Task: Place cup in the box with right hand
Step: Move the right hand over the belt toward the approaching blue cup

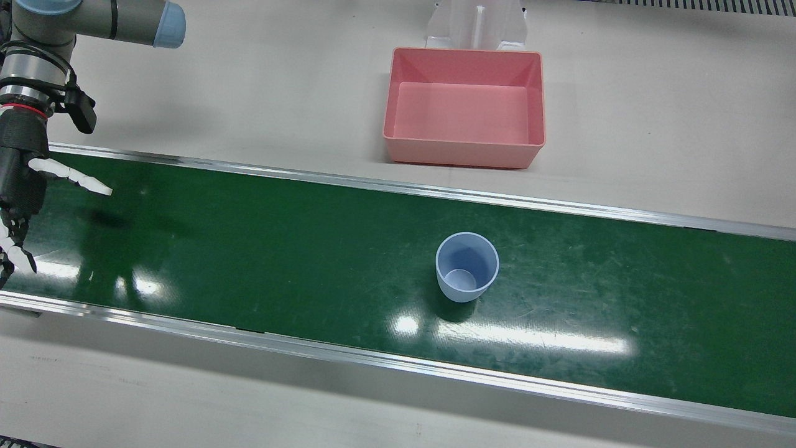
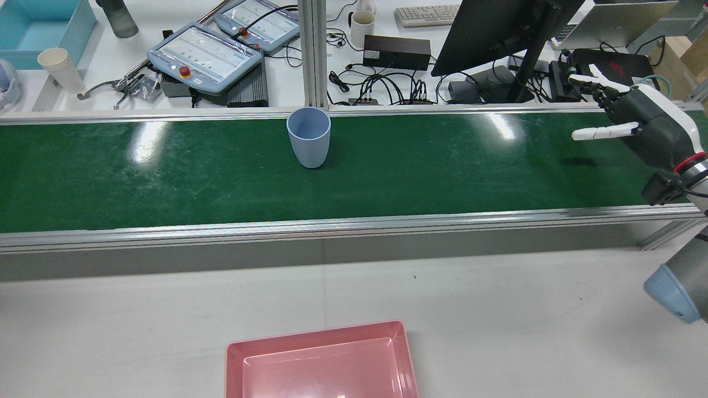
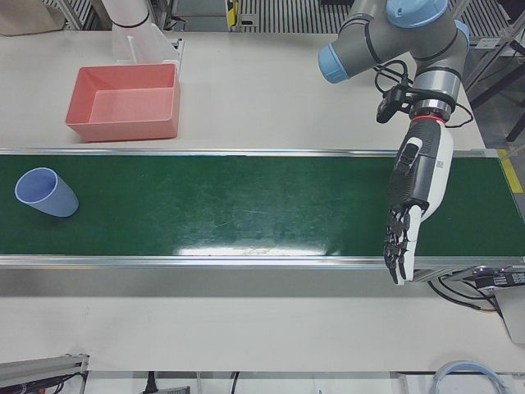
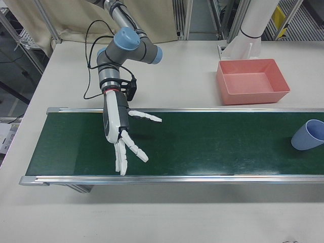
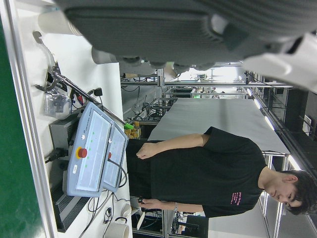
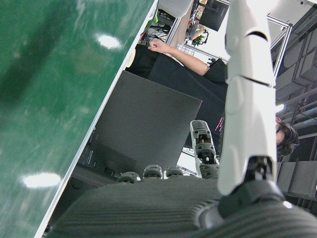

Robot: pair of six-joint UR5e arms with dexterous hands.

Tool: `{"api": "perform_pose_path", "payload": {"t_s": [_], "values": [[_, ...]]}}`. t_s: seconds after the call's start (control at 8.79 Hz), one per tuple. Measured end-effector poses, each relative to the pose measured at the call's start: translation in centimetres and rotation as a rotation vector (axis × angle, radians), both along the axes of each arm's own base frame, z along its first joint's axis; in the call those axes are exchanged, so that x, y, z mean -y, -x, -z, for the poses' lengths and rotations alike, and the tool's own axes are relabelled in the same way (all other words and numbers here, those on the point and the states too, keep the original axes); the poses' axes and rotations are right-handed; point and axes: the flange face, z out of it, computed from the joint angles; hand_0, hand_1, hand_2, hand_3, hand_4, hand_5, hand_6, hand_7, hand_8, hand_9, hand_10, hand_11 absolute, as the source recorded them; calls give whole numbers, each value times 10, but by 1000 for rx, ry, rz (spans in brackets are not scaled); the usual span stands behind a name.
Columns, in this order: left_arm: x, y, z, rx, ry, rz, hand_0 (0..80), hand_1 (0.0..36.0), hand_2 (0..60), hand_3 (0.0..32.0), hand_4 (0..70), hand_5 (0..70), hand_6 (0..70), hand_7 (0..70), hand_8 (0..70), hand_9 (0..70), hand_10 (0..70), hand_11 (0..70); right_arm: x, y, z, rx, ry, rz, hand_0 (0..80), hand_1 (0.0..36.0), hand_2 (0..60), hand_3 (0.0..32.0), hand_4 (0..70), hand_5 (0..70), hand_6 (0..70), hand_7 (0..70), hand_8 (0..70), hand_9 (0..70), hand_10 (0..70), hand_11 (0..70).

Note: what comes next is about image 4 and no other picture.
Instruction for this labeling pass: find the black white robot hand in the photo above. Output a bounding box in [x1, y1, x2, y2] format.
[102, 90, 163, 176]

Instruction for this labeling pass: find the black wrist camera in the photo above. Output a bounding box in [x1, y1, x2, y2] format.
[120, 77, 138, 101]

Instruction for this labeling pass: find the green conveyor belt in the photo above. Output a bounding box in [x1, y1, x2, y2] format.
[19, 106, 324, 194]

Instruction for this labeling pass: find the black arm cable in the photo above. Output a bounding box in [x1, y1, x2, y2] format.
[83, 20, 120, 100]

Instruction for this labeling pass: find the light blue plastic cup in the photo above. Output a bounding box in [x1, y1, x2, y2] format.
[290, 119, 324, 151]

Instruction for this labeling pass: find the pink plastic box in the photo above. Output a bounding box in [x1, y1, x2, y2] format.
[216, 58, 291, 106]

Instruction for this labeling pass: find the white labelled box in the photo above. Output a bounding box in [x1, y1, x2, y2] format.
[0, 123, 19, 155]

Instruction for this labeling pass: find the beige curtain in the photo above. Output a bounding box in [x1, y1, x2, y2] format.
[32, 0, 178, 44]

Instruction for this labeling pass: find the yellow black sign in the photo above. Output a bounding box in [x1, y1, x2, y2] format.
[271, 6, 290, 36]

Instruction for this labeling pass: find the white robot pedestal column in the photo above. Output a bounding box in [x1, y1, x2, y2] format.
[217, 0, 280, 62]

